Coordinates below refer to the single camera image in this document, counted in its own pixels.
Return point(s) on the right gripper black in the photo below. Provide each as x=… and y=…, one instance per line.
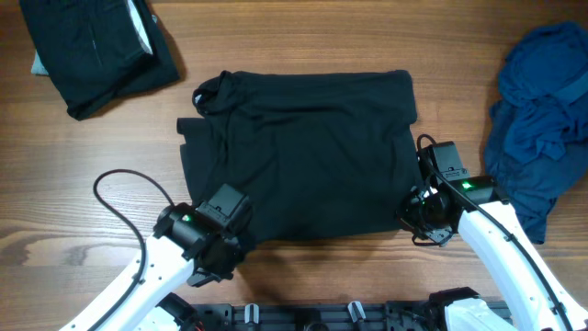
x=404, y=215

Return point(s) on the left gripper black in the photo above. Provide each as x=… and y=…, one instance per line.
x=236, y=255

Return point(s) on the black t-shirt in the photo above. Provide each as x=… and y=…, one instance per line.
x=318, y=155

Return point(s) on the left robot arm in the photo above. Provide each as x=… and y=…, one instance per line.
x=192, y=245

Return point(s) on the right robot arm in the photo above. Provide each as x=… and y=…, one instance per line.
x=487, y=222

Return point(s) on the blue garment pile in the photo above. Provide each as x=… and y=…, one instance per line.
x=537, y=147

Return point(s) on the folded black garment stack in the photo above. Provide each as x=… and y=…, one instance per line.
x=97, y=50

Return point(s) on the folded grey garment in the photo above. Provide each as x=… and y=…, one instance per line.
x=37, y=67

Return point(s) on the black mounting rail base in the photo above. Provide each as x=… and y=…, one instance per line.
x=388, y=316

